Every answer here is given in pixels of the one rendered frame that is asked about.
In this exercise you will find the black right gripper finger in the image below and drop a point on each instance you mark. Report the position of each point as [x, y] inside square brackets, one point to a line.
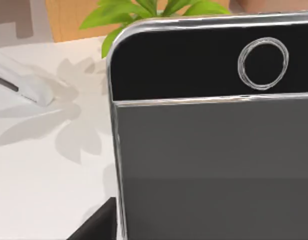
[101, 222]

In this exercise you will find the green leafy plant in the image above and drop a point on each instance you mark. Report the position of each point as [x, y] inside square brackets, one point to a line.
[123, 17]

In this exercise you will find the black smartphone with silver edge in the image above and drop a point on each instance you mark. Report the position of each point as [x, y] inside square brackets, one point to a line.
[208, 140]

